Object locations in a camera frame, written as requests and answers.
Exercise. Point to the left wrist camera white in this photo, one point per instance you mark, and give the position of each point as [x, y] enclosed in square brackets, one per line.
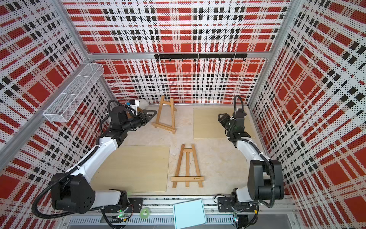
[133, 104]

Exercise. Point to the light blue plate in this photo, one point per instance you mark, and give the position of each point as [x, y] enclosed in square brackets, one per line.
[188, 214]

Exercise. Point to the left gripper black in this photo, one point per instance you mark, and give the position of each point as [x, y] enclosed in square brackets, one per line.
[146, 116]

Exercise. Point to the black hook rail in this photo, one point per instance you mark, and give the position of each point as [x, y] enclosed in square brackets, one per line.
[202, 56]

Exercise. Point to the plush toy brown white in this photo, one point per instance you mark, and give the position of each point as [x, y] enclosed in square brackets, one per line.
[143, 104]

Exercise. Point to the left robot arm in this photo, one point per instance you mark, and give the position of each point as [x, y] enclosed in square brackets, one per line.
[71, 191]

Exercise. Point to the wooden easel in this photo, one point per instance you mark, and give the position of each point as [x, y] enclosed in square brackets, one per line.
[187, 170]
[166, 115]

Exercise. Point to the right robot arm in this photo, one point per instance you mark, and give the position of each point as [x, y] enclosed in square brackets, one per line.
[265, 178]

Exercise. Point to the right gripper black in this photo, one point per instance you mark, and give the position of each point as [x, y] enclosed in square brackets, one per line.
[223, 119]

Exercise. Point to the green tape roll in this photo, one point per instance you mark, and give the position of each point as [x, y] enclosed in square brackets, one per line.
[145, 213]

